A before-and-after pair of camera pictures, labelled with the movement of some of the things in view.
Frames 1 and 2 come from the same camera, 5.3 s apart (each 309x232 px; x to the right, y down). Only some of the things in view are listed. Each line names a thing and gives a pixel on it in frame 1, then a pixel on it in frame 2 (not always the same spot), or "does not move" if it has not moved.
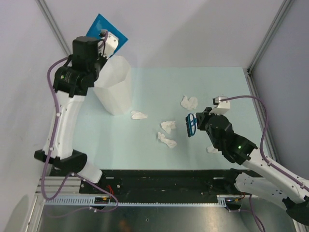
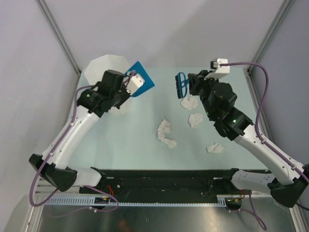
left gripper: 103,59 → 127,95
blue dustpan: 100,23 → 138,69
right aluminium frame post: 284,7 does not move
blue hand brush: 191,124 → 181,84
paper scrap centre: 170,143 does not move
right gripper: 202,117 → 196,80
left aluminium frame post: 46,11 does not move
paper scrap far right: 189,104 does not move
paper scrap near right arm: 211,149 does not move
